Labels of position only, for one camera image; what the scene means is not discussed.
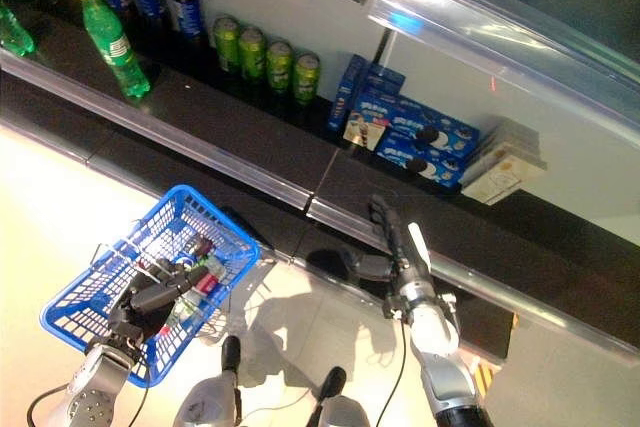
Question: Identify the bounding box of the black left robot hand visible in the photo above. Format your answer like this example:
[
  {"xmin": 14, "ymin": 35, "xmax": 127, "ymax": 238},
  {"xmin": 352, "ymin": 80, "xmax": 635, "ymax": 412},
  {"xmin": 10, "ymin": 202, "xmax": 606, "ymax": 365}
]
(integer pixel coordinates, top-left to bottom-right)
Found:
[{"xmin": 107, "ymin": 259, "xmax": 209, "ymax": 343}]

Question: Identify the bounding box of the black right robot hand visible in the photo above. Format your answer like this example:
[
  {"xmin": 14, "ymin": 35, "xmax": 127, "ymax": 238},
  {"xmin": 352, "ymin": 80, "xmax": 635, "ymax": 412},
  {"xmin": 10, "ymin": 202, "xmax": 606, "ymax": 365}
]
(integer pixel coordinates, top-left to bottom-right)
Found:
[{"xmin": 344, "ymin": 194, "xmax": 432, "ymax": 296}]

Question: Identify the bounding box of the blue plastic shopping basket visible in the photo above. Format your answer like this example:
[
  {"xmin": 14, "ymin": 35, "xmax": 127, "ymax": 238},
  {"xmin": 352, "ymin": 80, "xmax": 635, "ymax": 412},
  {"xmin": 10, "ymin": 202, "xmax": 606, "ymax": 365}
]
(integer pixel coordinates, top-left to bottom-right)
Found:
[{"xmin": 39, "ymin": 184, "xmax": 262, "ymax": 389}]

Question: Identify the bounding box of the blue Oreo cookie box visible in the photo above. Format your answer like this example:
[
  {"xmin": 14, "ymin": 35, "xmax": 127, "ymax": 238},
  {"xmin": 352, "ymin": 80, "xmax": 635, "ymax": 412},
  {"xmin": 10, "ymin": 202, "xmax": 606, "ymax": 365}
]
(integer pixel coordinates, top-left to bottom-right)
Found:
[
  {"xmin": 357, "ymin": 86, "xmax": 482, "ymax": 154},
  {"xmin": 374, "ymin": 136, "xmax": 469, "ymax": 192}
]

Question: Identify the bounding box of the silver left robot leg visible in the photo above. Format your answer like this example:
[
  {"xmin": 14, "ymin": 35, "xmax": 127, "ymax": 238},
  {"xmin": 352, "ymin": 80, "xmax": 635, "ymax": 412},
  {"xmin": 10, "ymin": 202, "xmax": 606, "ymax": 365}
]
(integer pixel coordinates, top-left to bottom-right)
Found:
[{"xmin": 172, "ymin": 335, "xmax": 245, "ymax": 427}]

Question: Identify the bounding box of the silver robot leg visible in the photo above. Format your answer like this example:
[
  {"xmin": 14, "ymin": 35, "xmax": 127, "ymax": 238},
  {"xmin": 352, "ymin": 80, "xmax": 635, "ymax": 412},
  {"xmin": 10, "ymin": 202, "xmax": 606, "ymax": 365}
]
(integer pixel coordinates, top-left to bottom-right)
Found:
[
  {"xmin": 312, "ymin": 365, "xmax": 372, "ymax": 427},
  {"xmin": 172, "ymin": 335, "xmax": 245, "ymax": 427}
]

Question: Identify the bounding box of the beige cardboard box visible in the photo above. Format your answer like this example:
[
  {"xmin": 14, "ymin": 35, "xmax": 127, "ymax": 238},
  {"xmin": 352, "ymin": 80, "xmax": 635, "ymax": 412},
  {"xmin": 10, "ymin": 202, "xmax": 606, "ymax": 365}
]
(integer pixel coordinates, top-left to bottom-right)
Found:
[{"xmin": 459, "ymin": 116, "xmax": 549, "ymax": 207}]

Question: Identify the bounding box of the yellow black hazard tape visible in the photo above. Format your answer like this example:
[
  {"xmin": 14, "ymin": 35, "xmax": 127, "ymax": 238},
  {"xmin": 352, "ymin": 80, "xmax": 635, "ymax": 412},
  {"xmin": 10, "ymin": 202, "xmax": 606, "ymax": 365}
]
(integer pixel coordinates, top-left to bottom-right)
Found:
[{"xmin": 472, "ymin": 361, "xmax": 502, "ymax": 394}]

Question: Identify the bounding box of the black base shelf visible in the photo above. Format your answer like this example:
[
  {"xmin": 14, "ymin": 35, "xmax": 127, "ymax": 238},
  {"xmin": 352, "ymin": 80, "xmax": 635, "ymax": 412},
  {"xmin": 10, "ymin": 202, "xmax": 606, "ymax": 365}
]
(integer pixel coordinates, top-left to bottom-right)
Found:
[{"xmin": 0, "ymin": 71, "xmax": 517, "ymax": 364}]

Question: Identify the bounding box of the blue wafer roll box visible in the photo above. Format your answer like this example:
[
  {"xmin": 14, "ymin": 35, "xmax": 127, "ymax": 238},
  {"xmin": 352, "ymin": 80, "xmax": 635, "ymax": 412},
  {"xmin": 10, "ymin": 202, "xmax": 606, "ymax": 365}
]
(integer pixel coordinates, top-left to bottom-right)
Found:
[{"xmin": 344, "ymin": 114, "xmax": 387, "ymax": 151}]

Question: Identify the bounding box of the silver right robot leg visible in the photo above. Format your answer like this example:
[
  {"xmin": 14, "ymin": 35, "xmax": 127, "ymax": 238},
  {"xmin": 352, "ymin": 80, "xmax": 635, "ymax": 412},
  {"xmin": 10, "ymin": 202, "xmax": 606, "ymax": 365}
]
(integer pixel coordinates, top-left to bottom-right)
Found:
[{"xmin": 312, "ymin": 365, "xmax": 372, "ymax": 427}]

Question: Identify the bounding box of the narrow blue cookie box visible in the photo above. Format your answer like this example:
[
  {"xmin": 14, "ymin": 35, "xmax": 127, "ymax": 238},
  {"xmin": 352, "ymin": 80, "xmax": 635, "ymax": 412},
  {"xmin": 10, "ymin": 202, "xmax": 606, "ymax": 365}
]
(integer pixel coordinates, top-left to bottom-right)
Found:
[{"xmin": 327, "ymin": 54, "xmax": 370, "ymax": 133}]

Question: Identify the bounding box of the small blue snack box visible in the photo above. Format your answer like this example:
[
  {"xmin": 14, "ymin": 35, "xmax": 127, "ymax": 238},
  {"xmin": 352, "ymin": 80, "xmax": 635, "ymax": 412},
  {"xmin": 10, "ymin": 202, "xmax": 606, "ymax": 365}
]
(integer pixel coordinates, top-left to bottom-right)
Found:
[{"xmin": 362, "ymin": 65, "xmax": 407, "ymax": 97}]

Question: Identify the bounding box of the green plastic soda bottle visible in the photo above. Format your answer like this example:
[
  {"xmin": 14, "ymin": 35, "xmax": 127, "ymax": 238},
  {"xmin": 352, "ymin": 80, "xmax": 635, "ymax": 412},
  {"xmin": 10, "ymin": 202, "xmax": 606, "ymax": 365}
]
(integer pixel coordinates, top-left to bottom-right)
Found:
[
  {"xmin": 0, "ymin": 0, "xmax": 39, "ymax": 57},
  {"xmin": 69, "ymin": 0, "xmax": 152, "ymax": 99}
]

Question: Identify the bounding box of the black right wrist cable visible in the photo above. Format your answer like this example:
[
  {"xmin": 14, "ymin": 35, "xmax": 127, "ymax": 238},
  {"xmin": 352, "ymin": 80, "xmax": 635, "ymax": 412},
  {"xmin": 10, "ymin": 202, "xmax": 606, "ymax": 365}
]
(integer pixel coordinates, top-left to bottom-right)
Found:
[{"xmin": 372, "ymin": 320, "xmax": 408, "ymax": 427}]

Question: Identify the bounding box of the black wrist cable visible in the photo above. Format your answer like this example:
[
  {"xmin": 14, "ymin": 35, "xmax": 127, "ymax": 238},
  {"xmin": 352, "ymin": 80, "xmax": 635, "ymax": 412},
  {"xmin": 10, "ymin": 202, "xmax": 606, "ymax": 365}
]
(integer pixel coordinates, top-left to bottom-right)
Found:
[
  {"xmin": 27, "ymin": 380, "xmax": 151, "ymax": 427},
  {"xmin": 372, "ymin": 320, "xmax": 408, "ymax": 427}
]

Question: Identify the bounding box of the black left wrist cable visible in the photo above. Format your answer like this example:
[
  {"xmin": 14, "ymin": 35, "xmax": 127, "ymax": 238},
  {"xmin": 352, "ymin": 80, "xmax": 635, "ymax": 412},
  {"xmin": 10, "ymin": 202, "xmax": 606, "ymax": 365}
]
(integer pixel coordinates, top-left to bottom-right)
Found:
[{"xmin": 27, "ymin": 380, "xmax": 151, "ymax": 427}]

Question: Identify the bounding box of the dark shelf upright post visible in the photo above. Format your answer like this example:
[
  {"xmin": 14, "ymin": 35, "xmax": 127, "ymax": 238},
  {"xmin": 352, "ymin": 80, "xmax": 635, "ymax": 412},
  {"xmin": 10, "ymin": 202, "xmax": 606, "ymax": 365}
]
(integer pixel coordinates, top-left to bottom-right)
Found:
[{"xmin": 373, "ymin": 29, "xmax": 397, "ymax": 69}]

